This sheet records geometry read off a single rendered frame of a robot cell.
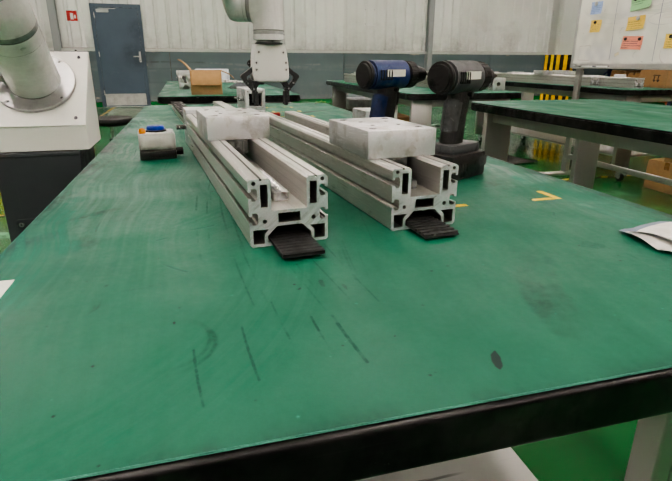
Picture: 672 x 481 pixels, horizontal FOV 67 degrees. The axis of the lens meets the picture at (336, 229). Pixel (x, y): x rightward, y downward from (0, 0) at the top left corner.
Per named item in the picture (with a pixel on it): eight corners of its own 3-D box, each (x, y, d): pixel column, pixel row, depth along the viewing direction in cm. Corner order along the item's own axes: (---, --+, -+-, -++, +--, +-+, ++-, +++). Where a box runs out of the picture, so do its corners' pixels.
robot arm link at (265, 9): (246, 29, 133) (280, 29, 132) (243, -26, 128) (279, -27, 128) (253, 31, 141) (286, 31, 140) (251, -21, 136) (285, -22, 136)
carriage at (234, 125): (198, 143, 102) (195, 108, 100) (252, 140, 106) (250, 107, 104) (208, 156, 88) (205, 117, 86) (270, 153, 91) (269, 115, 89)
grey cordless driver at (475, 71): (415, 177, 99) (422, 60, 92) (471, 164, 112) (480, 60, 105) (448, 184, 94) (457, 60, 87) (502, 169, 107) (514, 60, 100)
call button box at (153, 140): (140, 154, 121) (137, 128, 119) (182, 152, 124) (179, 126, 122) (140, 160, 114) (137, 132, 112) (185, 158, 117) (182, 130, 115)
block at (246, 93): (236, 109, 234) (235, 88, 231) (260, 108, 238) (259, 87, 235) (240, 111, 225) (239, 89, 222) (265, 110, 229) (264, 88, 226)
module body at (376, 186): (259, 143, 139) (258, 111, 136) (294, 141, 142) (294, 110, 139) (390, 231, 68) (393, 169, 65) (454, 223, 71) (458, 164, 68)
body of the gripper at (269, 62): (283, 39, 142) (284, 81, 145) (247, 39, 138) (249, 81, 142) (290, 39, 135) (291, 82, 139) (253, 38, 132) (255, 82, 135)
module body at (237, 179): (188, 147, 132) (185, 114, 130) (227, 145, 136) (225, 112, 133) (250, 248, 61) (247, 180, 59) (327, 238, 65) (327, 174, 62)
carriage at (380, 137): (328, 159, 86) (328, 118, 84) (386, 155, 90) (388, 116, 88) (366, 178, 72) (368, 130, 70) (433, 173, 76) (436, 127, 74)
